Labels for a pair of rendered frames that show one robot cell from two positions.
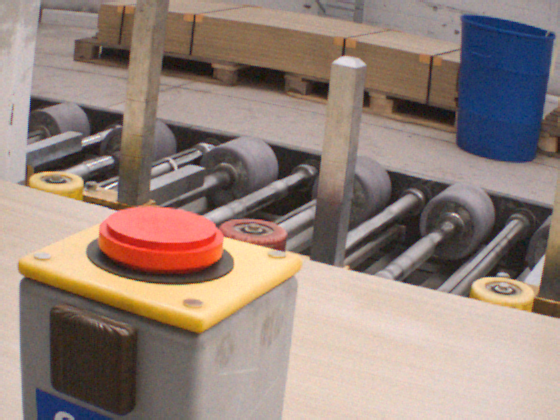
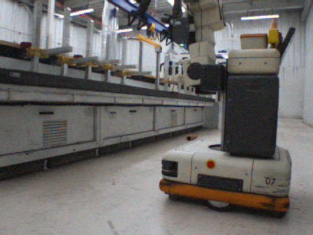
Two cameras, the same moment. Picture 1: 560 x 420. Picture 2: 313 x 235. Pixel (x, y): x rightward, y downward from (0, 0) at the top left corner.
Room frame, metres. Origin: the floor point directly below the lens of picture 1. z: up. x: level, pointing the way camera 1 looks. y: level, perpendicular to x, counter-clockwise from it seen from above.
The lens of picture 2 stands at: (0.25, 3.06, 0.53)
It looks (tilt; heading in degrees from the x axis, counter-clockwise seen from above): 3 degrees down; 273
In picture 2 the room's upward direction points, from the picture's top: 2 degrees clockwise
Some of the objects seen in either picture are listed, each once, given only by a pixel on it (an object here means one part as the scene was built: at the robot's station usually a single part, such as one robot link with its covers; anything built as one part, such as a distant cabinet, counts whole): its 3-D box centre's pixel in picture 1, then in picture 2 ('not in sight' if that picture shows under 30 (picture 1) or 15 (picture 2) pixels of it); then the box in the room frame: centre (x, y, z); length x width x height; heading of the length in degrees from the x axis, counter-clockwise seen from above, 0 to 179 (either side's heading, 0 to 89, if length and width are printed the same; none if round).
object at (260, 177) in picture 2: not in sight; (230, 168); (-0.15, 1.57, 0.16); 0.67 x 0.64 x 0.25; 156
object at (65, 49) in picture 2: not in sight; (45, 52); (0.99, 1.61, 0.82); 0.43 x 0.03 x 0.04; 157
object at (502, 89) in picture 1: (505, 85); not in sight; (5.98, -1.11, 0.36); 0.59 x 0.57 x 0.73; 157
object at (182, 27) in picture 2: not in sight; (188, 32); (0.12, 1.45, 0.99); 0.28 x 0.16 x 0.22; 66
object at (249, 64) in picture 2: not in sight; (249, 96); (-0.24, 1.61, 0.59); 0.55 x 0.34 x 0.83; 66
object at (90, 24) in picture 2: not in sight; (89, 50); (0.85, 1.17, 0.92); 0.04 x 0.04 x 0.48; 67
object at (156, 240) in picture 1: (159, 249); not in sight; (0.36, 0.04, 1.22); 0.04 x 0.04 x 0.02
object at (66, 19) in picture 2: not in sight; (65, 42); (0.95, 1.40, 0.94); 0.04 x 0.04 x 0.48; 67
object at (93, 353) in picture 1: (91, 359); not in sight; (0.32, 0.05, 1.20); 0.03 x 0.01 x 0.03; 67
